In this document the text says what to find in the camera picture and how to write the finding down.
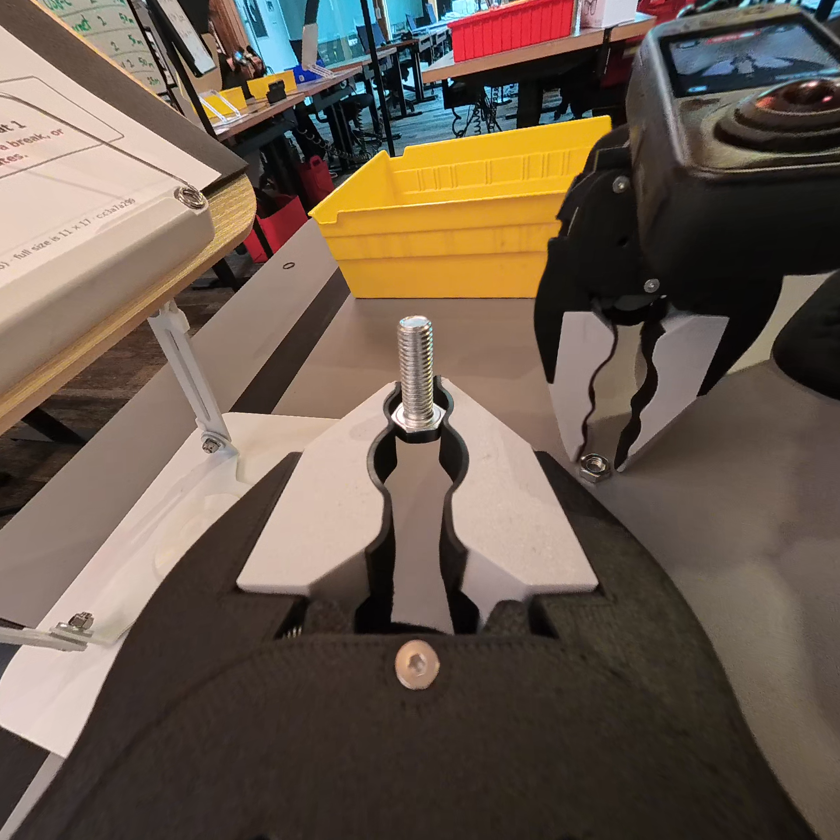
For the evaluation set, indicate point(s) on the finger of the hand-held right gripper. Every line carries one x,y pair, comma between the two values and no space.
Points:
577,367
682,367

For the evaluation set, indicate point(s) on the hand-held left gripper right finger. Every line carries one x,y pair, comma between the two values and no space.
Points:
518,525

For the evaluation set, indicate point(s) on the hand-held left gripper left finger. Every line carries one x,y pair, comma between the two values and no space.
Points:
315,518

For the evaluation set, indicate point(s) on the silver hex bolt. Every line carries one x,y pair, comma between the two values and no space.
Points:
416,367

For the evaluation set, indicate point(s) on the black office chair cushion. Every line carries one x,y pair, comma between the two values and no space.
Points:
814,341

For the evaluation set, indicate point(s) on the large yellow plastic bin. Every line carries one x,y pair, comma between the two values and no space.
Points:
459,236

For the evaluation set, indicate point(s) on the white slotted support strut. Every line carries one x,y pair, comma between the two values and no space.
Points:
193,387
59,633

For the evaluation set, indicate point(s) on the red plastic bin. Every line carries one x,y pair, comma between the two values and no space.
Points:
512,29

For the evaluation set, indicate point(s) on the instruction sheet on acrylic stand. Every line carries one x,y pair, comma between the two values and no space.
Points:
164,289

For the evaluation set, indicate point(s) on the red bag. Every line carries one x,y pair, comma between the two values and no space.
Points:
279,223

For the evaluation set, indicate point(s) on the white tilted sign board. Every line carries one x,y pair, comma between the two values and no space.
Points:
79,216

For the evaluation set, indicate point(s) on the wooden background desk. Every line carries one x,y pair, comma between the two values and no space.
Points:
289,108

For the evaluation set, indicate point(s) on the small yellow plastic bin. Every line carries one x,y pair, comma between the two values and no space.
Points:
272,85
226,102

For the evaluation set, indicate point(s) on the clear acrylic stand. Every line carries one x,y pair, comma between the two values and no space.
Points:
220,108

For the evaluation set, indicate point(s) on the small framed sign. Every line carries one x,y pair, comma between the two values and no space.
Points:
184,33

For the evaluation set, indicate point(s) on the whiteboard with green writing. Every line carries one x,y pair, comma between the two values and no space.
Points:
124,39

